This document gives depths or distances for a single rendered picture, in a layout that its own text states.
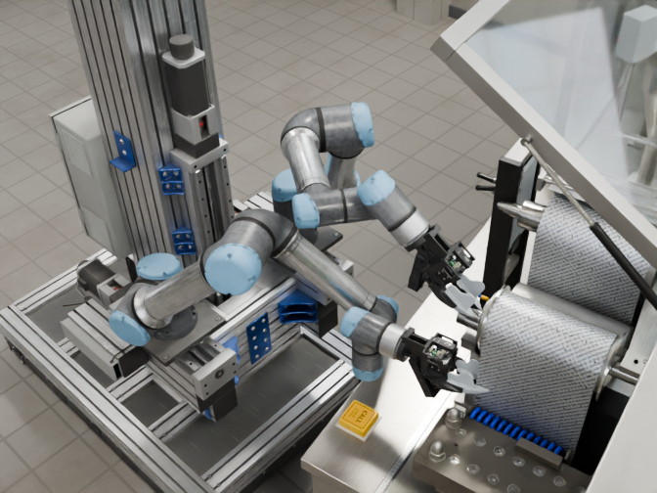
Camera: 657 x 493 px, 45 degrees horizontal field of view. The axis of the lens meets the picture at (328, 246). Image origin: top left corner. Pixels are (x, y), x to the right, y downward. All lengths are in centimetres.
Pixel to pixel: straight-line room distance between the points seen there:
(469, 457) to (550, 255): 46
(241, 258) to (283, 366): 126
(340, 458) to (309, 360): 112
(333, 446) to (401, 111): 303
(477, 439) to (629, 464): 79
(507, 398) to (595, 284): 31
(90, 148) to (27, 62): 328
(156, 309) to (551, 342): 95
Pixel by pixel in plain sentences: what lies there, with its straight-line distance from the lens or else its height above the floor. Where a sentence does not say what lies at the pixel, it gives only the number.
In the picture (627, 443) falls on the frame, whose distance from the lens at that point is 106.
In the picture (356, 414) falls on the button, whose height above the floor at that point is 92.
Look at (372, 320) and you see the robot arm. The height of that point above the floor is 115.
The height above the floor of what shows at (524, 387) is 116.
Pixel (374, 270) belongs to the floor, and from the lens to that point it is 362.
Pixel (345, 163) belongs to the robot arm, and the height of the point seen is 121.
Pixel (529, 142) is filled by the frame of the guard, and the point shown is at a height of 184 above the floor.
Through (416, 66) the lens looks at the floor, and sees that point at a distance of 514.
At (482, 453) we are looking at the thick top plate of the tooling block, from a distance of 177.
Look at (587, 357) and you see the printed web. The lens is 162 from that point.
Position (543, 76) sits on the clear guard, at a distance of 126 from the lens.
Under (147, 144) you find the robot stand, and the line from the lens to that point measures 218.
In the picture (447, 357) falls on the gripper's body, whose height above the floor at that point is 115.
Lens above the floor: 249
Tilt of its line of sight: 42 degrees down
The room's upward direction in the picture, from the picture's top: 2 degrees counter-clockwise
